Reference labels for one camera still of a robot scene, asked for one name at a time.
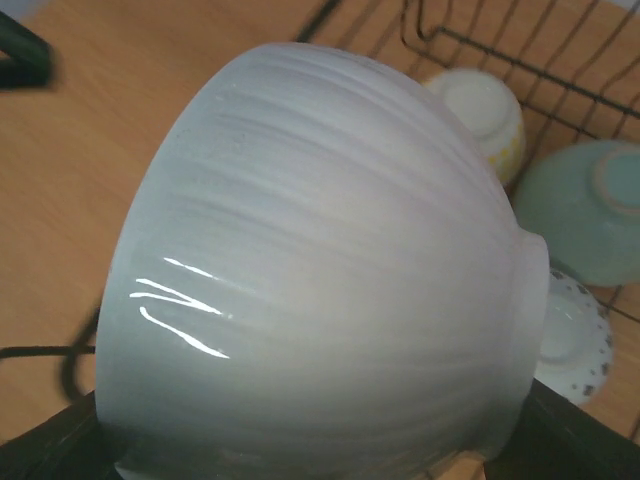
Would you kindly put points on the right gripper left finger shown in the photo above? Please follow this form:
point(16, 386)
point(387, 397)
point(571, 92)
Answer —
point(69, 445)

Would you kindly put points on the yellow patterned bowl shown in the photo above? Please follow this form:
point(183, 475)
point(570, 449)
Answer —
point(488, 108)

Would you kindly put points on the celadon green bowl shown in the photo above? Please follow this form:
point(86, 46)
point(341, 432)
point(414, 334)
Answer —
point(584, 201)

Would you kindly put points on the red dotted pattern bowl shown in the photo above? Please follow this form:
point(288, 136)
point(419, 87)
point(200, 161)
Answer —
point(576, 353)

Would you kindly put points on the black wire dish rack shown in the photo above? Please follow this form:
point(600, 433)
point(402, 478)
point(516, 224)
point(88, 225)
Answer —
point(72, 156)

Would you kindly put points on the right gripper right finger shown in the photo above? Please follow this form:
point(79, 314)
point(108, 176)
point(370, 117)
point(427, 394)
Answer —
point(554, 439)

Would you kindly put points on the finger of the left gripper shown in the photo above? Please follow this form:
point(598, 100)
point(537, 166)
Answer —
point(27, 60)

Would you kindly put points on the plain white ribbed bowl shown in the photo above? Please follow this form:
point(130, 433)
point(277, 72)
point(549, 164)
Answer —
point(320, 277)

